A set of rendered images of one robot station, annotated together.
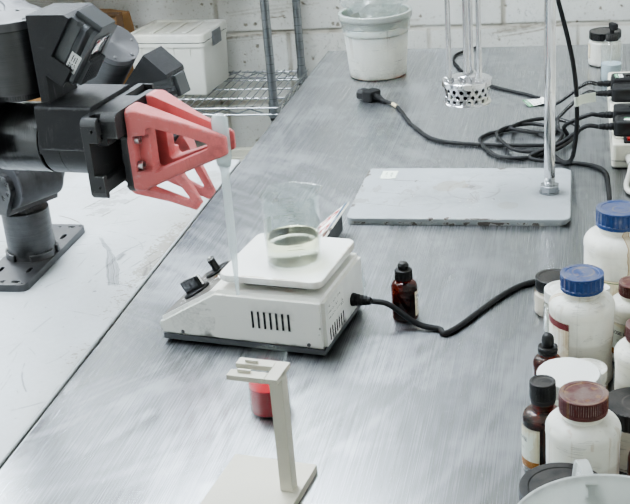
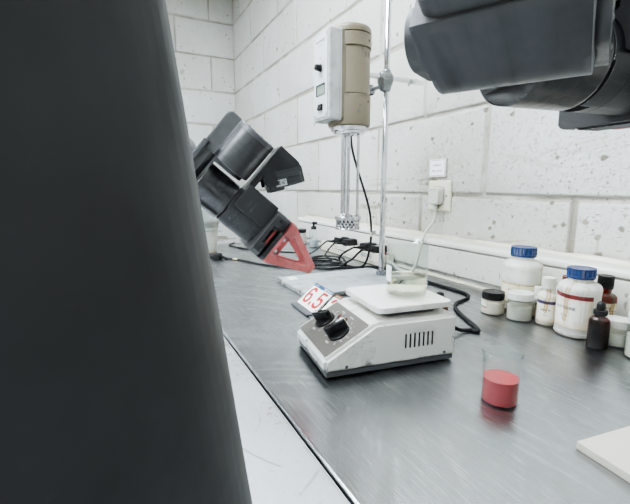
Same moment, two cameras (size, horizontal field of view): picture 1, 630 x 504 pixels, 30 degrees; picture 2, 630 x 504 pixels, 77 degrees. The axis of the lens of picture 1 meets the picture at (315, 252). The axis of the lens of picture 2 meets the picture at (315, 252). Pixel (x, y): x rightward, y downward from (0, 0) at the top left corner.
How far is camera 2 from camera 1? 103 cm
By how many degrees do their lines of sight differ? 41
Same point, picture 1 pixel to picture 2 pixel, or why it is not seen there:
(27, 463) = not seen: outside the picture
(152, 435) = (476, 457)
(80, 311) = not seen: hidden behind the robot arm
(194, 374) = (398, 395)
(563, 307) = (588, 287)
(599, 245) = (529, 265)
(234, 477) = (627, 462)
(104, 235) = not seen: hidden behind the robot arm
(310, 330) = (446, 339)
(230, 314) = (388, 341)
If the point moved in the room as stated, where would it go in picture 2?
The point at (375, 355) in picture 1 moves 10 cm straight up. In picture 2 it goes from (472, 350) to (476, 286)
